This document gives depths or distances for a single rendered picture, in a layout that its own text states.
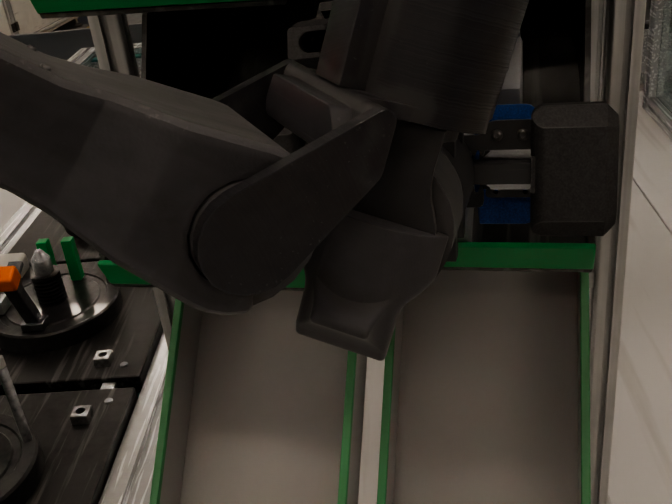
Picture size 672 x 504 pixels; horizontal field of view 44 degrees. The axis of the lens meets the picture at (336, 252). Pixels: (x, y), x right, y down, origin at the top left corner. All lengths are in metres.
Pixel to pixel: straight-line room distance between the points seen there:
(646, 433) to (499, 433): 0.31
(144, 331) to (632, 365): 0.52
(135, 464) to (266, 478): 0.18
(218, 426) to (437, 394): 0.16
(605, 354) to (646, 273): 0.47
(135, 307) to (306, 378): 0.37
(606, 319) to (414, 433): 0.17
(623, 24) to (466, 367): 0.25
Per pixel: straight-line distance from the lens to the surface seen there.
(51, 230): 1.15
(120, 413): 0.77
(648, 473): 0.84
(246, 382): 0.60
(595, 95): 1.70
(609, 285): 0.64
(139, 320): 0.90
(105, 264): 0.49
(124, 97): 0.24
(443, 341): 0.60
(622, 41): 0.56
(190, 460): 0.61
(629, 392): 0.92
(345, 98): 0.27
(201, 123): 0.24
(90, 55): 2.10
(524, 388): 0.59
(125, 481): 0.72
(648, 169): 1.42
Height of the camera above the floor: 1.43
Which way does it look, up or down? 29 degrees down
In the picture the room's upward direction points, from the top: 7 degrees counter-clockwise
